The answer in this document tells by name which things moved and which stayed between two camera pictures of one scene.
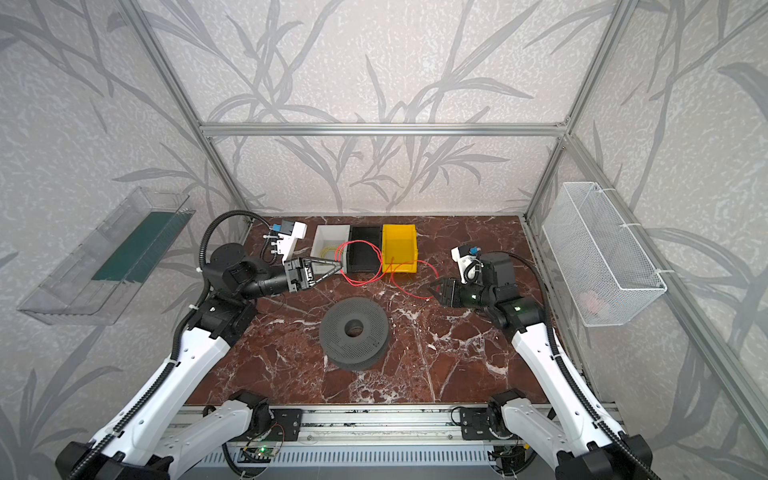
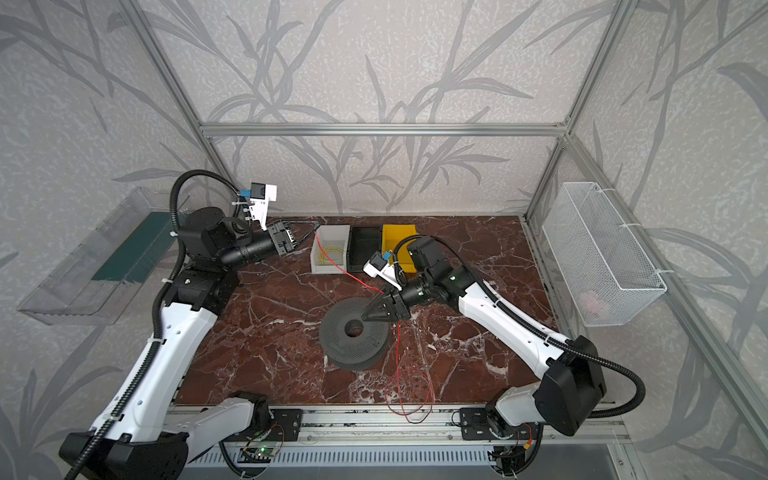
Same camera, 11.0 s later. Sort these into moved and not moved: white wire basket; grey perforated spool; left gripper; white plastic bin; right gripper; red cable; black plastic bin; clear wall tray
Moved: red cable; left gripper; right gripper
Not moved: grey perforated spool; white wire basket; clear wall tray; black plastic bin; white plastic bin
